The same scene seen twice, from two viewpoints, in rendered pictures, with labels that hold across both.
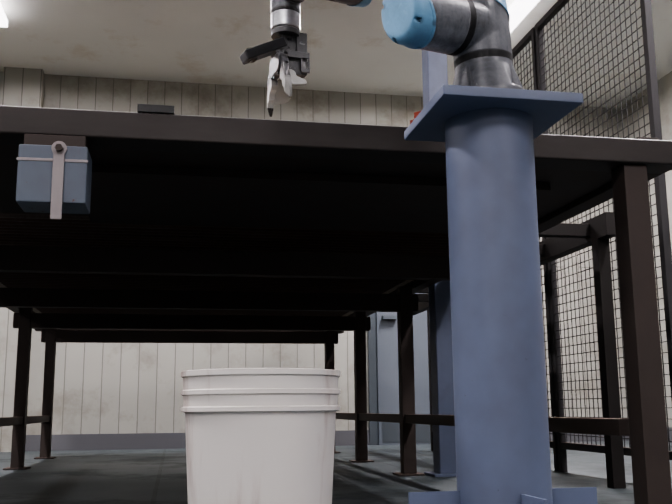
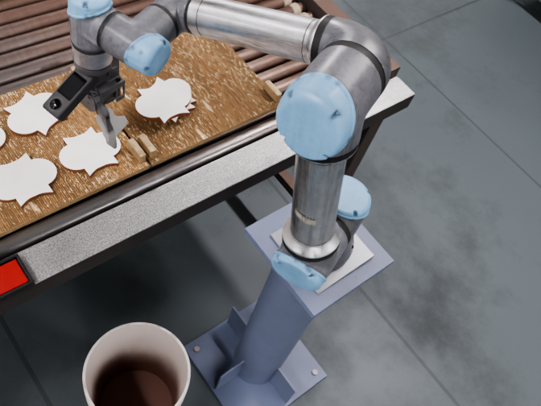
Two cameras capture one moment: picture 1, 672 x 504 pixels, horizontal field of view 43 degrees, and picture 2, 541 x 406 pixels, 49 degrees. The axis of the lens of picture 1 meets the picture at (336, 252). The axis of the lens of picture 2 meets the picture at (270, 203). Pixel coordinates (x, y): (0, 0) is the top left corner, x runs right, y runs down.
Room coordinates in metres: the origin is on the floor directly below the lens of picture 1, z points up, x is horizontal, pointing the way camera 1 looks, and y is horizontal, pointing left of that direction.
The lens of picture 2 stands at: (1.13, 0.36, 2.07)
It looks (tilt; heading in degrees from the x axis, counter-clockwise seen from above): 54 degrees down; 316
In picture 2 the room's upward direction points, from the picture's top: 20 degrees clockwise
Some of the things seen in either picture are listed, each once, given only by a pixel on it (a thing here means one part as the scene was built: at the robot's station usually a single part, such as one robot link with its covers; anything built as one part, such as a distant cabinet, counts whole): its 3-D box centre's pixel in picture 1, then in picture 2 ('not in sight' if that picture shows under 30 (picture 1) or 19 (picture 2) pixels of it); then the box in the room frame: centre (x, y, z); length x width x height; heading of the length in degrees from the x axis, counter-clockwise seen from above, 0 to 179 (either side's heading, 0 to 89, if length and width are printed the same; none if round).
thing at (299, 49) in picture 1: (288, 55); (97, 79); (1.99, 0.11, 1.16); 0.09 x 0.08 x 0.12; 113
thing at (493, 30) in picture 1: (477, 28); (338, 209); (1.60, -0.29, 1.05); 0.13 x 0.12 x 0.14; 122
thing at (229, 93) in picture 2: not in sight; (183, 88); (2.13, -0.15, 0.93); 0.41 x 0.35 x 0.02; 101
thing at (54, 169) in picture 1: (54, 181); not in sight; (1.70, 0.58, 0.77); 0.14 x 0.11 x 0.18; 101
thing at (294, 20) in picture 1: (285, 25); (91, 49); (1.99, 0.12, 1.24); 0.08 x 0.08 x 0.05
